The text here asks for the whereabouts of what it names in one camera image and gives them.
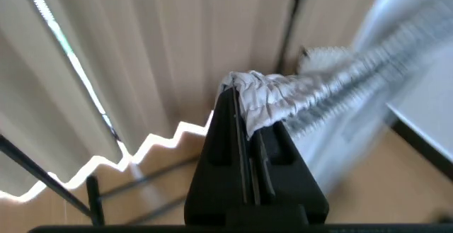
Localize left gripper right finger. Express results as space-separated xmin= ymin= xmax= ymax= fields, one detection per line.
xmin=249 ymin=121 xmax=330 ymax=225

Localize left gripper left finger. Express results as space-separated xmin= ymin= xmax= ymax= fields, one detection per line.
xmin=183 ymin=86 xmax=249 ymax=226

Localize pale grey shorts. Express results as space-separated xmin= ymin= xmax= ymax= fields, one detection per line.
xmin=215 ymin=0 xmax=453 ymax=195

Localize black clothes rack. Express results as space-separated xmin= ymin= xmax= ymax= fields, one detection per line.
xmin=0 ymin=0 xmax=307 ymax=227

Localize white laundry basket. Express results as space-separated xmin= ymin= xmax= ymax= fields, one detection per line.
xmin=297 ymin=45 xmax=355 ymax=74

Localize beige curtain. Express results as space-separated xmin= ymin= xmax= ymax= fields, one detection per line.
xmin=0 ymin=0 xmax=390 ymax=203

